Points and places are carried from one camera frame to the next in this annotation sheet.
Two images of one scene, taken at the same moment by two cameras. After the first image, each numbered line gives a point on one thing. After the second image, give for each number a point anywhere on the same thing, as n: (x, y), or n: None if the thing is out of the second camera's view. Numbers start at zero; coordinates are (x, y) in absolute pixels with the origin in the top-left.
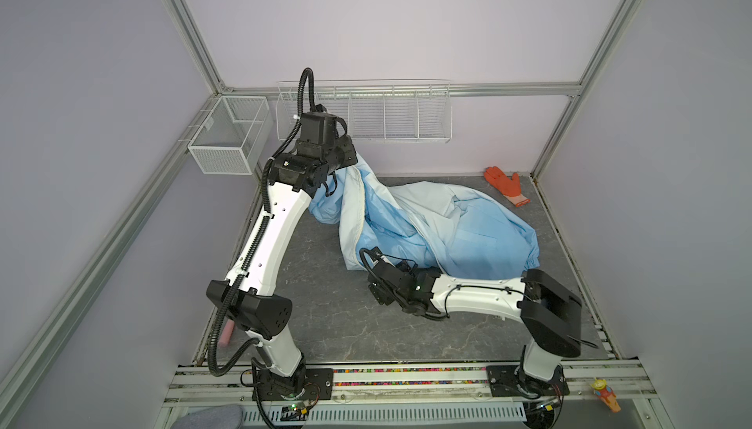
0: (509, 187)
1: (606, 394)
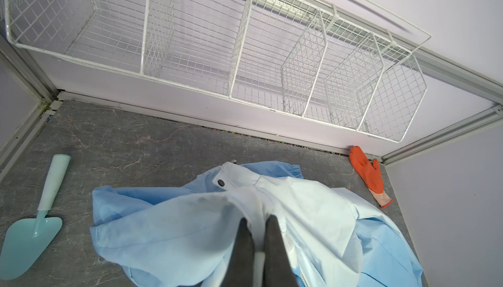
0: (370, 173)
1: None
